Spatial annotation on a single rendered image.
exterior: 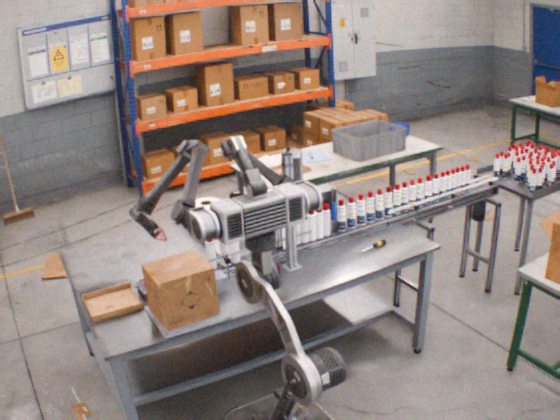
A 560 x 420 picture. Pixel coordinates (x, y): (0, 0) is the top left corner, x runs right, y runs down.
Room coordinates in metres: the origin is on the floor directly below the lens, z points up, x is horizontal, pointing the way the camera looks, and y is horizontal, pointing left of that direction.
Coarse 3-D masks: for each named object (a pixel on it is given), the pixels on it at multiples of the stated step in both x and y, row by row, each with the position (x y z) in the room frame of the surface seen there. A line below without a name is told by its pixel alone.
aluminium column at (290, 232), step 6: (282, 156) 2.98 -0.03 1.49; (288, 156) 2.97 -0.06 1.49; (288, 162) 2.97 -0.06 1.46; (282, 168) 2.98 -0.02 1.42; (288, 168) 2.97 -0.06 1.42; (282, 174) 2.98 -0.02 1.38; (288, 174) 2.96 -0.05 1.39; (288, 228) 2.96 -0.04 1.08; (294, 228) 2.97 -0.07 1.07; (288, 234) 2.96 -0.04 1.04; (294, 234) 2.97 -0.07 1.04; (288, 240) 2.96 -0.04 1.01; (294, 240) 2.97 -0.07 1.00; (288, 246) 2.97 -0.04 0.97; (294, 246) 2.97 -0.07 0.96; (288, 252) 2.97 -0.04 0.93; (294, 252) 2.97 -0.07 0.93; (288, 258) 2.97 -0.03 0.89; (294, 258) 2.97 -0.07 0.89; (288, 264) 2.97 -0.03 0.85; (294, 264) 2.97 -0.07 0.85
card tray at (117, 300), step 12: (108, 288) 2.73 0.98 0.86; (120, 288) 2.77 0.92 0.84; (84, 300) 2.60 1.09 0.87; (96, 300) 2.65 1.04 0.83; (108, 300) 2.65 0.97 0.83; (120, 300) 2.65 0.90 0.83; (132, 300) 2.65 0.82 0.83; (96, 312) 2.53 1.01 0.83; (108, 312) 2.47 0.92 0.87; (120, 312) 2.51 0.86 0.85
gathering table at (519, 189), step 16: (480, 176) 4.18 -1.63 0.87; (512, 176) 4.15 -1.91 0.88; (512, 192) 3.86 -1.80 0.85; (528, 192) 3.79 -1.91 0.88; (544, 192) 3.76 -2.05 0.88; (528, 208) 3.73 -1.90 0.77; (480, 224) 4.18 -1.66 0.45; (528, 224) 3.72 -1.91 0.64; (480, 240) 4.19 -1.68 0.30; (528, 240) 3.73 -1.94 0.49
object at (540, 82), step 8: (536, 80) 7.37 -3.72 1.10; (544, 80) 7.46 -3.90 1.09; (536, 88) 7.34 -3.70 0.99; (544, 88) 7.20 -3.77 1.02; (552, 88) 7.35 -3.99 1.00; (536, 96) 7.33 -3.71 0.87; (544, 96) 7.19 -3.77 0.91; (552, 96) 7.06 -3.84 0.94; (544, 104) 7.18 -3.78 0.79; (552, 104) 7.05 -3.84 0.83
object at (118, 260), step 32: (64, 256) 3.22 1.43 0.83; (96, 256) 3.20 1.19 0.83; (128, 256) 3.19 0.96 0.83; (160, 256) 3.18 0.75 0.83; (320, 256) 3.08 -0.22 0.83; (352, 256) 3.06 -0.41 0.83; (384, 256) 3.03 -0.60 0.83; (416, 256) 3.02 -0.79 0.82; (96, 288) 2.79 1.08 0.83; (288, 288) 2.74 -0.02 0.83; (320, 288) 2.72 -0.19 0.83; (128, 320) 2.46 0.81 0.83; (128, 352) 2.18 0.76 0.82
